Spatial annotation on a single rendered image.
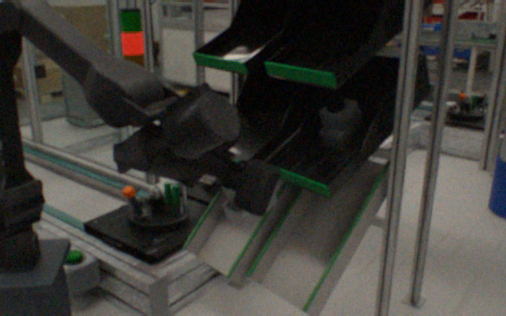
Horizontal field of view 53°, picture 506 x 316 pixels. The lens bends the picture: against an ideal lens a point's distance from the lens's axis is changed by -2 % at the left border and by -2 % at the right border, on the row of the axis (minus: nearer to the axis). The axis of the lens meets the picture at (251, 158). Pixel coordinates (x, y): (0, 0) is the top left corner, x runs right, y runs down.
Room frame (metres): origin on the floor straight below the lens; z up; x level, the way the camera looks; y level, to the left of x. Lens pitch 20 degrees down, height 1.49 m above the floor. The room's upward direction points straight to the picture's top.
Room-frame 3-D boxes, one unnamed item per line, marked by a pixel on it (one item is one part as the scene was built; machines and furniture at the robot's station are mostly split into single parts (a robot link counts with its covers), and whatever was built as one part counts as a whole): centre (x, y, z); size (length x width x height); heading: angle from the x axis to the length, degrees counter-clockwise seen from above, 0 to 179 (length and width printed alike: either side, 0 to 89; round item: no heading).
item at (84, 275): (0.92, 0.41, 0.93); 0.21 x 0.07 x 0.06; 52
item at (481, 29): (5.91, -2.56, 0.90); 0.40 x 0.31 x 0.17; 53
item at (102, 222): (1.04, 0.21, 0.96); 0.24 x 0.24 x 0.02; 52
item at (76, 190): (1.24, 0.43, 0.91); 0.84 x 0.28 x 0.10; 52
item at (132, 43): (1.25, 0.29, 1.33); 0.05 x 0.05 x 0.05
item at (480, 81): (5.77, -2.51, 0.36); 0.60 x 0.40 x 0.15; 55
